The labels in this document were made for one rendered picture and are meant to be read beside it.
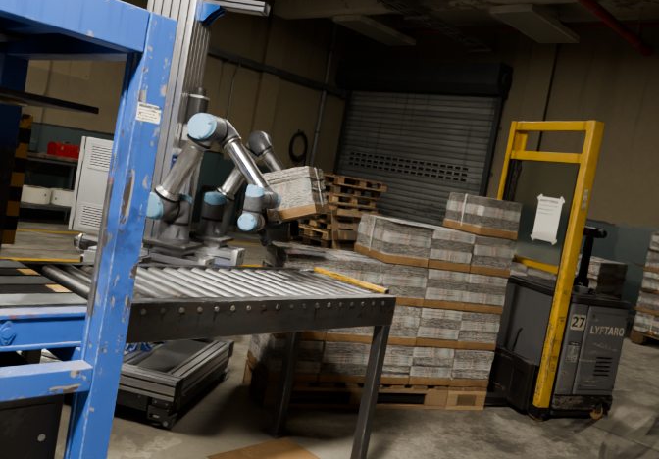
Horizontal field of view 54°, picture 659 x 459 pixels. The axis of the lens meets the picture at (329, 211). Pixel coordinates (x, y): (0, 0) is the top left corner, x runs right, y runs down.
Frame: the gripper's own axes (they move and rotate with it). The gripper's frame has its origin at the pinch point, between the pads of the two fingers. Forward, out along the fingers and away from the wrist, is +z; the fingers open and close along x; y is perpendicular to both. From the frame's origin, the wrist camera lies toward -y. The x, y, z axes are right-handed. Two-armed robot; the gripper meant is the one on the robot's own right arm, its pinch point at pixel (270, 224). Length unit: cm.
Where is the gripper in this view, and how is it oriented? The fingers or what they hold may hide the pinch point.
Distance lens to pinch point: 301.6
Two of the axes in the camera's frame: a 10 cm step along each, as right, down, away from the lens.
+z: 1.8, -0.2, 9.8
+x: -9.7, 1.9, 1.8
